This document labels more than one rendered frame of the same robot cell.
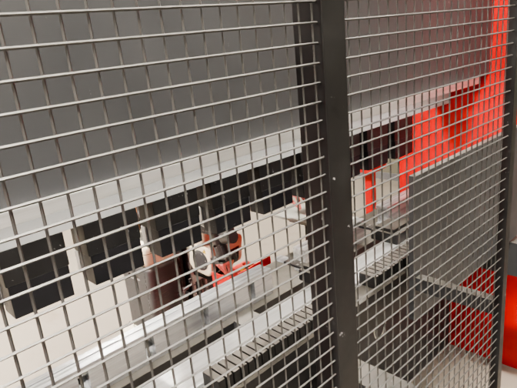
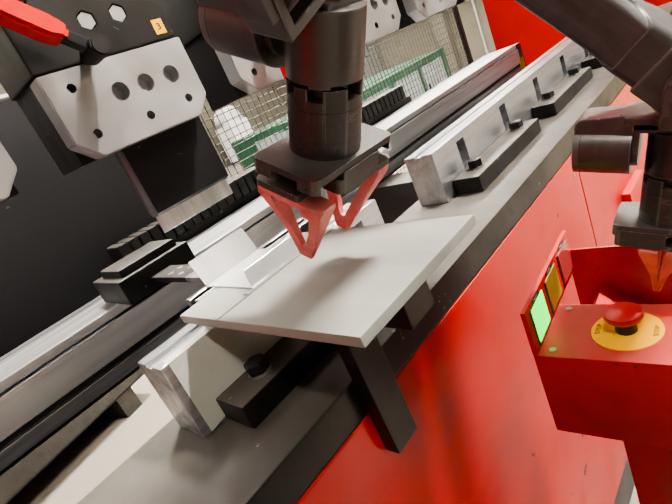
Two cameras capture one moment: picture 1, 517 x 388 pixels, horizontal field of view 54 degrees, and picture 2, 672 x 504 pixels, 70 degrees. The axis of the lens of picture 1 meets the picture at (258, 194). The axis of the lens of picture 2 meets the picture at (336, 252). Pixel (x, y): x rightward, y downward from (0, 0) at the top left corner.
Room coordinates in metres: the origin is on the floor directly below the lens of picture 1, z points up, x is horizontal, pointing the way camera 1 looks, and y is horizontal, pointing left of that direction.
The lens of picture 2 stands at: (2.47, -0.17, 1.16)
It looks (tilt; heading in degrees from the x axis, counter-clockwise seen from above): 19 degrees down; 182
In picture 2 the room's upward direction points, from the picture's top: 24 degrees counter-clockwise
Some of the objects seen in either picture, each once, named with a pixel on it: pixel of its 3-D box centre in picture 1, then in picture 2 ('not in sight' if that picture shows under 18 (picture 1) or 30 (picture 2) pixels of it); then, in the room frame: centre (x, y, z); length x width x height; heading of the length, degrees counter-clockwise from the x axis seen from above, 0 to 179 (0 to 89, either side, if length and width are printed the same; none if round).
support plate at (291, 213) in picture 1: (311, 215); (316, 273); (2.03, -0.21, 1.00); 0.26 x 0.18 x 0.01; 43
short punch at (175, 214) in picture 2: not in sight; (180, 174); (1.92, -0.31, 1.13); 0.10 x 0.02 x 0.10; 133
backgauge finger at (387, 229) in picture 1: (375, 225); (164, 268); (1.80, -0.43, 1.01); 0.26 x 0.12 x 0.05; 43
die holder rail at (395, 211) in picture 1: (410, 200); not in sight; (2.29, -0.72, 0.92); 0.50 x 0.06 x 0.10; 133
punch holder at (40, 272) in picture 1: (31, 270); not in sight; (1.12, 0.55, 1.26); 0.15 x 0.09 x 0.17; 133
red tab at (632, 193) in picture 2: not in sight; (635, 193); (1.34, 0.55, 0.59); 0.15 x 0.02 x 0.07; 133
